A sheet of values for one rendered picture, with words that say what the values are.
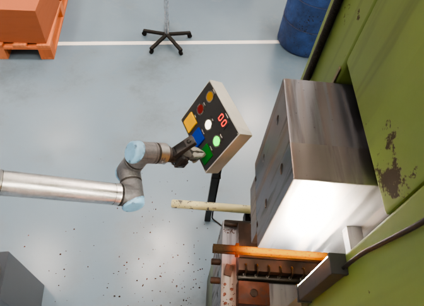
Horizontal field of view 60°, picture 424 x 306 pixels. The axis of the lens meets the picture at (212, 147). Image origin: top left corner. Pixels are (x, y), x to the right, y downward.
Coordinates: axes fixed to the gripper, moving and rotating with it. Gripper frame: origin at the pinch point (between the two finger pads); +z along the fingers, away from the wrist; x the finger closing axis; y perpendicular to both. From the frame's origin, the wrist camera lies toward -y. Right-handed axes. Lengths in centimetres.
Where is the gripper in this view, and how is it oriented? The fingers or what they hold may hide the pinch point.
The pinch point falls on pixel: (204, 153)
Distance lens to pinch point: 167.5
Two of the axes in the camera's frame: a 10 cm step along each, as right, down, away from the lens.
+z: 7.6, 0.6, 6.5
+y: -5.3, 6.4, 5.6
